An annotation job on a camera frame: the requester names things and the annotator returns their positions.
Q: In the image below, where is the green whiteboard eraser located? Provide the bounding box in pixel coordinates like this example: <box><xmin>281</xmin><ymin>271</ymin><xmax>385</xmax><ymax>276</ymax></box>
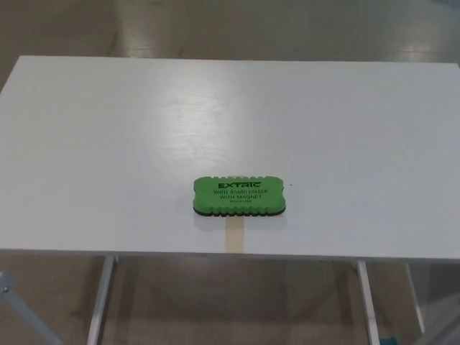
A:
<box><xmin>189</xmin><ymin>175</ymin><xmax>288</xmax><ymax>219</ymax></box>

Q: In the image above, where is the white table leg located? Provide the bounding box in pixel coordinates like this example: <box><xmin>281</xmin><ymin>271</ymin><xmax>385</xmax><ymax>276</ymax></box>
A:
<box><xmin>88</xmin><ymin>254</ymin><xmax>120</xmax><ymax>345</ymax></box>
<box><xmin>356</xmin><ymin>260</ymin><xmax>380</xmax><ymax>345</ymax></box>
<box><xmin>405</xmin><ymin>262</ymin><xmax>427</xmax><ymax>334</ymax></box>

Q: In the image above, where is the blue-grey metal stand bar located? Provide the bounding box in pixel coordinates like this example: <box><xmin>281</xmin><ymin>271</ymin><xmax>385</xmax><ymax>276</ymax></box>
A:
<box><xmin>0</xmin><ymin>271</ymin><xmax>58</xmax><ymax>345</ymax></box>

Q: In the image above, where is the grey metal stand bar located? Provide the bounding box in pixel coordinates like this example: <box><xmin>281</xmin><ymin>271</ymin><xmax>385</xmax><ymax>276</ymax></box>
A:
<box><xmin>409</xmin><ymin>283</ymin><xmax>460</xmax><ymax>345</ymax></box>

